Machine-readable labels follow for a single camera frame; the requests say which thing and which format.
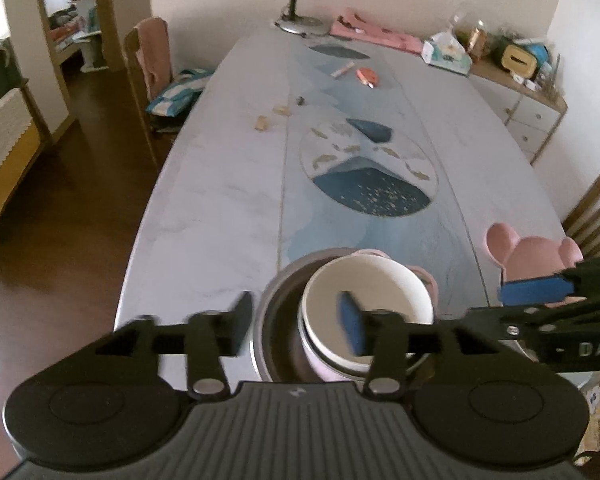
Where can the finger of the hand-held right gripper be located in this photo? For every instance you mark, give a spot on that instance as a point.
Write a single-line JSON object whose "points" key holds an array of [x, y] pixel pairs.
{"points": [[500, 322], [535, 290]]}

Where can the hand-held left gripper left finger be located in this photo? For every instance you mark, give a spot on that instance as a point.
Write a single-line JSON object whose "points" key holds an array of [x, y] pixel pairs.
{"points": [[242, 320]]}

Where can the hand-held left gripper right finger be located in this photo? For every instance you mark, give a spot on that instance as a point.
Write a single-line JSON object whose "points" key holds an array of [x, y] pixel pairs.
{"points": [[350, 322]]}

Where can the pink bear-shaped plate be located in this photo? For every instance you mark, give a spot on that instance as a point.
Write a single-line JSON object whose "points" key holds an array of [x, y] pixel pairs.
{"points": [[525, 257]]}

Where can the large stainless steel bowl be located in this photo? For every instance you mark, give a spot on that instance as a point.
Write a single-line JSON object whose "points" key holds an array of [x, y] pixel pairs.
{"points": [[275, 340]]}

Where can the cream ceramic bowl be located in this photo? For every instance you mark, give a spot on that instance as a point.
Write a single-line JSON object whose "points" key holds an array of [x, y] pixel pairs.
{"points": [[380, 285]]}

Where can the pink pot with steel interior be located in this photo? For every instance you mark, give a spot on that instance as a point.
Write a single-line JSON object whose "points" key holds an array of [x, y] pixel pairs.
{"points": [[425, 282]]}

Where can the yellow cartoon print bag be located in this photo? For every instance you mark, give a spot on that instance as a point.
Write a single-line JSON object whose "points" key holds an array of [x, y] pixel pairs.
{"points": [[597, 400]]}

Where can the wooden slatted chair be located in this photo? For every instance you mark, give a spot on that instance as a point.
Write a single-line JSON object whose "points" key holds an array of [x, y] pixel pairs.
{"points": [[595, 210]]}

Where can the white wooden drawer cabinet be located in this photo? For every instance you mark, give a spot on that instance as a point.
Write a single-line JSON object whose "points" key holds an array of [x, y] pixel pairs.
{"points": [[535, 125]]}

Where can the small yellow scrap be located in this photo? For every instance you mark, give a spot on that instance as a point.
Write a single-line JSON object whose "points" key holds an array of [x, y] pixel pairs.
{"points": [[262, 123]]}

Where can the yellow tissue holder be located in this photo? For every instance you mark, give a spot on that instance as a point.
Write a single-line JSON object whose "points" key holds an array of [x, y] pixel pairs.
{"points": [[517, 60]]}

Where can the blue white striped cushion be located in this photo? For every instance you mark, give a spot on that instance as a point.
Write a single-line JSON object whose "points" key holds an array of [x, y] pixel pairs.
{"points": [[180, 92]]}

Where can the blue globe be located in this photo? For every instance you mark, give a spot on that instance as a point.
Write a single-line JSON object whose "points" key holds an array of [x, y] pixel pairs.
{"points": [[539, 52]]}

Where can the small orange object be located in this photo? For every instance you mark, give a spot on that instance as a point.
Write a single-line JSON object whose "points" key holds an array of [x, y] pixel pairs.
{"points": [[367, 76]]}

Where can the tissue box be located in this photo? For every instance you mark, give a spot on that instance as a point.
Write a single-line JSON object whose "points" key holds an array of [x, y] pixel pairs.
{"points": [[447, 55]]}

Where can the amber bottle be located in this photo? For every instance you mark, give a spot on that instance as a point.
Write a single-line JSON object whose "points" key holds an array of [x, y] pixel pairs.
{"points": [[477, 40]]}

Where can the pink towel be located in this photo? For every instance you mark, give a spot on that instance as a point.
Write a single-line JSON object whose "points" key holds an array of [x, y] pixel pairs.
{"points": [[155, 55]]}

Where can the clear glass jar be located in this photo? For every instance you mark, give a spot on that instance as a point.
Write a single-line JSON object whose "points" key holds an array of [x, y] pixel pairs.
{"points": [[460, 20]]}

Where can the wooden chair with towel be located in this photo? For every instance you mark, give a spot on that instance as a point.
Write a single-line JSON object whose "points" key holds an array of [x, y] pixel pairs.
{"points": [[135, 60]]}

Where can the pink folded cloth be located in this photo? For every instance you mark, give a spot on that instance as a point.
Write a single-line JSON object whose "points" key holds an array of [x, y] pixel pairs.
{"points": [[380, 37]]}

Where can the yellow sofa with lace cover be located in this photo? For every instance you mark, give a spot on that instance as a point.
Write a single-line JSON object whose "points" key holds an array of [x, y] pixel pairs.
{"points": [[5, 135]]}

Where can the white stool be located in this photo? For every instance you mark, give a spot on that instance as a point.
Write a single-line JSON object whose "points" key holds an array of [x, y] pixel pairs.
{"points": [[92, 52]]}

